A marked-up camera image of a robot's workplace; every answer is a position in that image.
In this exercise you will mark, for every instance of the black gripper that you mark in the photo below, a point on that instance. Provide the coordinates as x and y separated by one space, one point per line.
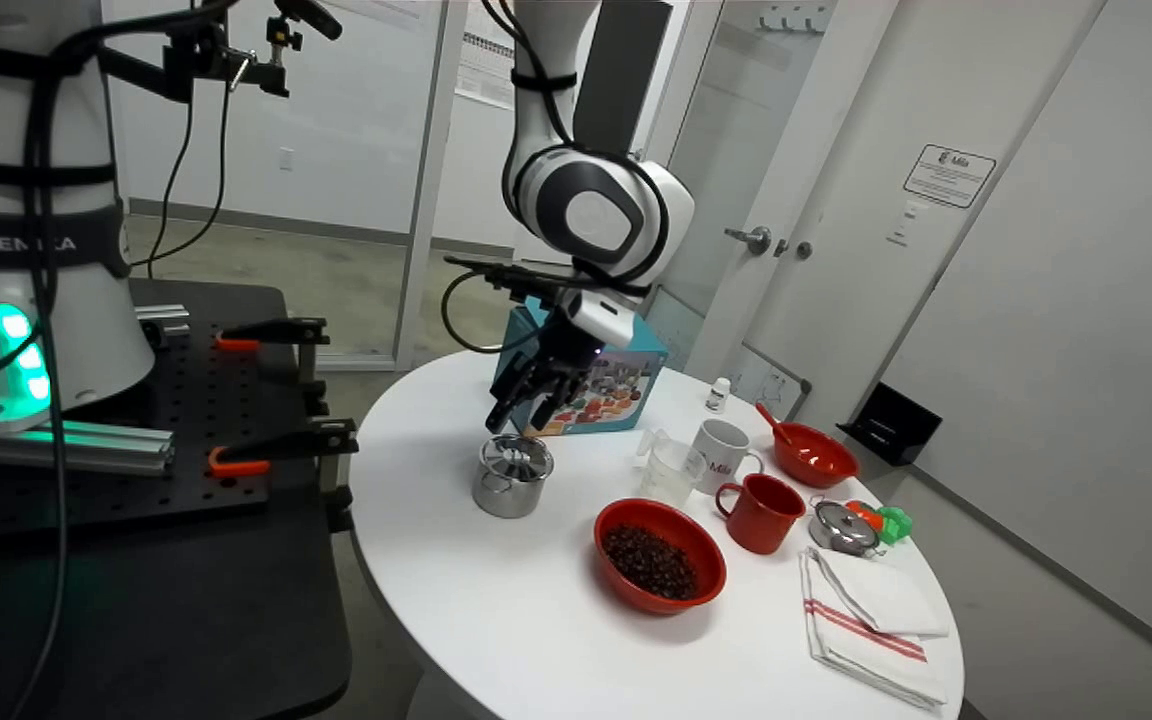
550 357

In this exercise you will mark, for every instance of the silver pot lid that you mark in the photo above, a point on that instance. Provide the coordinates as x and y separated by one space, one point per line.
519 457

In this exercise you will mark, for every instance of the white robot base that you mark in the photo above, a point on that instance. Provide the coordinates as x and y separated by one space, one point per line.
66 308

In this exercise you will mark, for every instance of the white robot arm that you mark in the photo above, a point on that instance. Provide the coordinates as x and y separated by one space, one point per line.
611 215

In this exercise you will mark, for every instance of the silver pot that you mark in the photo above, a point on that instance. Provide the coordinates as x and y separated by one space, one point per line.
504 497

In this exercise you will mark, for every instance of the teal cardboard box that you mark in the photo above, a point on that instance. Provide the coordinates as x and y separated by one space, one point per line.
616 383

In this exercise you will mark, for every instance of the small white bottle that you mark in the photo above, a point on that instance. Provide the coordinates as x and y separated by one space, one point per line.
719 394

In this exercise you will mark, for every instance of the white mug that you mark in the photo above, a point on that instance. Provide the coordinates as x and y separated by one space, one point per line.
713 457

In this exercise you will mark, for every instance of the red bowl of coffee beans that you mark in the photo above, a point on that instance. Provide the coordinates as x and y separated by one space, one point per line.
654 556

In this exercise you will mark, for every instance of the red mug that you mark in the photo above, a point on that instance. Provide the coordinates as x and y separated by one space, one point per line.
756 510

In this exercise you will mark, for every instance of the red bowl with spoon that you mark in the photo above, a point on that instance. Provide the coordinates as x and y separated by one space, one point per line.
810 454

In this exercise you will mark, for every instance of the black orange clamp upper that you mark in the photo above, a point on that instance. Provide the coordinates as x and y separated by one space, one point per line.
253 337

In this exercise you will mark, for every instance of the black orange clamp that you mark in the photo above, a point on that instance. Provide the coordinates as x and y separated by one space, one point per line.
253 337
253 457

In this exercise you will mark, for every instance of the black orange clamp lower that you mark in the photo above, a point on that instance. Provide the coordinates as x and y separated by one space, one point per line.
253 457

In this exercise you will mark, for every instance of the small metal strainer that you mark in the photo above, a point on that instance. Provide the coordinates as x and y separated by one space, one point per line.
837 528

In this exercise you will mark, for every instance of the black floor box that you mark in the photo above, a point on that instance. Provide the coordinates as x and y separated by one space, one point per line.
892 425

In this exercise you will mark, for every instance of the green orange small item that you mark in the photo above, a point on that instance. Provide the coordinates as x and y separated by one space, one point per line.
887 520

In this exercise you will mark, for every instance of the white red-striped cloth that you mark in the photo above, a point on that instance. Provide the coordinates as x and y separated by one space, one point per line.
872 627

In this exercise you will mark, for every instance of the black perforated mounting table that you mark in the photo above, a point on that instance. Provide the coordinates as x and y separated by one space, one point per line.
178 599

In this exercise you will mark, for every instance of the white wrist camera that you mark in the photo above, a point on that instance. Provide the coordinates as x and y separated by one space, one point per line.
600 316

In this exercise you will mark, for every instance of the silver door handle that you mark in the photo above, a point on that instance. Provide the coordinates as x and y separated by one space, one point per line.
756 241

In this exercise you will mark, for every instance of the white wall sign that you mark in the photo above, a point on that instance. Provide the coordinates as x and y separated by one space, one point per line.
948 179

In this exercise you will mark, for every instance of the black camera on stand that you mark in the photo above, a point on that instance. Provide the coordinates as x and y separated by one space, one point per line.
218 40

